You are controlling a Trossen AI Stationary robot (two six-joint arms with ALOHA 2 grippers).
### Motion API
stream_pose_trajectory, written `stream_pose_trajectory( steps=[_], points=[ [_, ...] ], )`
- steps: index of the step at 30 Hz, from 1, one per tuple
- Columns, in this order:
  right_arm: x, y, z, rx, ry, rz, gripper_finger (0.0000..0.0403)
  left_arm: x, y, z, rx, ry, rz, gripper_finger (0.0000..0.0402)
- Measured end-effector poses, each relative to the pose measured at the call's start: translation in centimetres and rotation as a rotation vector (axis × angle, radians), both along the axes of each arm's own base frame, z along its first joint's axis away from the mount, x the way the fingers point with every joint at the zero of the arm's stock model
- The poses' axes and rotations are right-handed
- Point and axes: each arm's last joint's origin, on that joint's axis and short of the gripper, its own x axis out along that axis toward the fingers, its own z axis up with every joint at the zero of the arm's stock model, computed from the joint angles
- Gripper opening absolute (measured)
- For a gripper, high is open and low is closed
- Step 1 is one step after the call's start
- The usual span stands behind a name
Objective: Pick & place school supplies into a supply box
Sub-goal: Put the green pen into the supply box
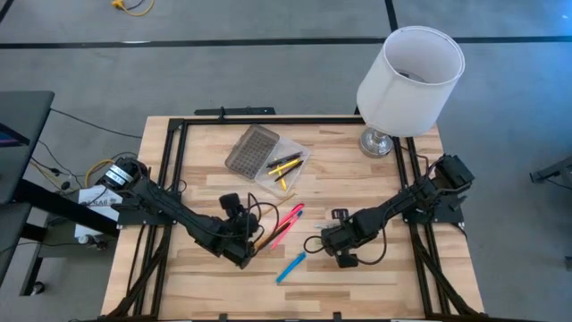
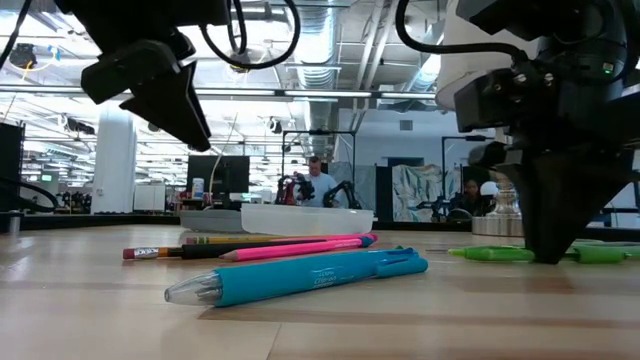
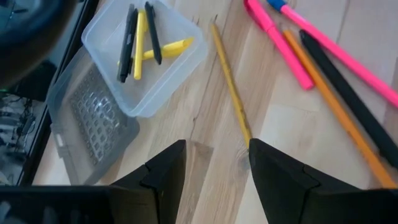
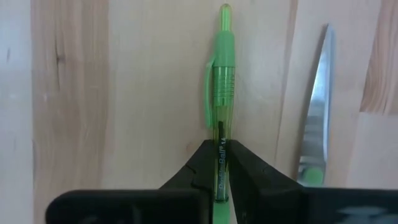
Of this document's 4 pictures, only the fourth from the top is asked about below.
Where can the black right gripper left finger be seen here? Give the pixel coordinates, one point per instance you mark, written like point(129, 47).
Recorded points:
point(155, 208)

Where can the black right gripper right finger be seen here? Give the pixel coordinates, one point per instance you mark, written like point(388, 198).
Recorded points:
point(280, 205)

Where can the translucent green ballpoint pen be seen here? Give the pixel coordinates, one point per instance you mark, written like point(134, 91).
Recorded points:
point(224, 46)

